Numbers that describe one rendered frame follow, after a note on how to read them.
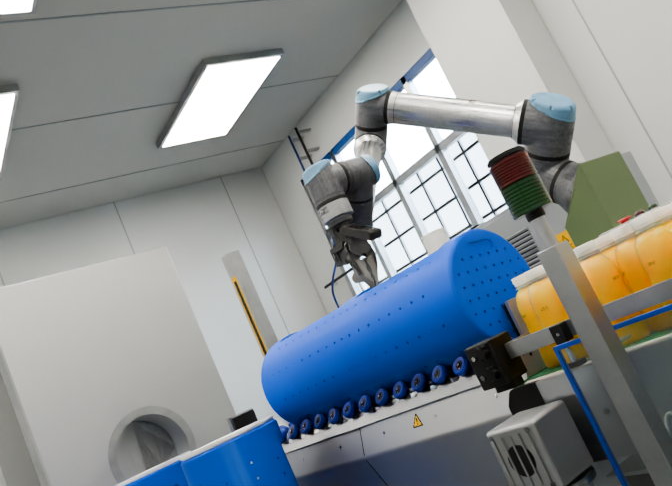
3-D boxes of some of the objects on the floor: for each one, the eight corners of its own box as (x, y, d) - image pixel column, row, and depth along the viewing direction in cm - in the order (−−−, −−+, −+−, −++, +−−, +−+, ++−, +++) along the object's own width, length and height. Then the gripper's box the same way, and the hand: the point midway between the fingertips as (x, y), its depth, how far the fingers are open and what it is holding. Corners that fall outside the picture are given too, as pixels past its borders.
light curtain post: (404, 653, 279) (232, 254, 308) (414, 654, 274) (238, 249, 304) (393, 663, 275) (220, 258, 304) (403, 663, 270) (226, 252, 300)
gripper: (341, 224, 206) (372, 292, 202) (317, 231, 200) (349, 301, 196) (358, 211, 200) (391, 281, 196) (334, 218, 194) (368, 290, 190)
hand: (374, 283), depth 194 cm, fingers closed
